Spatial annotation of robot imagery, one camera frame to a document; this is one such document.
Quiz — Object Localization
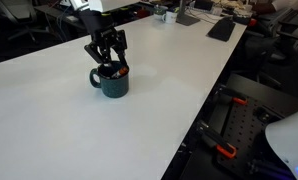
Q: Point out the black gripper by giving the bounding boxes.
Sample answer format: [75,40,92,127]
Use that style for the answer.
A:
[78,9,128,69]

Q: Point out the orange capped marker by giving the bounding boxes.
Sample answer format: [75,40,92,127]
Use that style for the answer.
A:
[109,65,129,80]

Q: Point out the dark teal enamel mug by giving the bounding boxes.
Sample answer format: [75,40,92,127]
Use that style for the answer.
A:
[89,60,130,99]

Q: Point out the white robot base blue lights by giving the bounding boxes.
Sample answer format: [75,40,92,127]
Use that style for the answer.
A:
[264,105,298,180]

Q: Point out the white ceramic mug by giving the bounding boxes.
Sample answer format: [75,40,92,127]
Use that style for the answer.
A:
[162,10,178,24]

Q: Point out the grey monitor stand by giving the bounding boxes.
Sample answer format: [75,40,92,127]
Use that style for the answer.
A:
[175,0,201,27]

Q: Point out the dark office chair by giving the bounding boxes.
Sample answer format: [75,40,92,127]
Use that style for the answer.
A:
[0,0,40,41]

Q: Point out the black keyboard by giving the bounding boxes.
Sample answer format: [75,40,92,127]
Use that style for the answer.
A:
[207,17,237,43]

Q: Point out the black perforated mounting board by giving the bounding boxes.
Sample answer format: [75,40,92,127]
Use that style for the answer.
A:
[215,93,290,179]

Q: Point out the black office chair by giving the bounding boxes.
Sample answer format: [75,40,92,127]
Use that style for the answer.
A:
[245,6,298,101]

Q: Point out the black clamp orange handle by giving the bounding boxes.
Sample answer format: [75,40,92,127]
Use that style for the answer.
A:
[196,120,237,159]
[215,84,248,107]

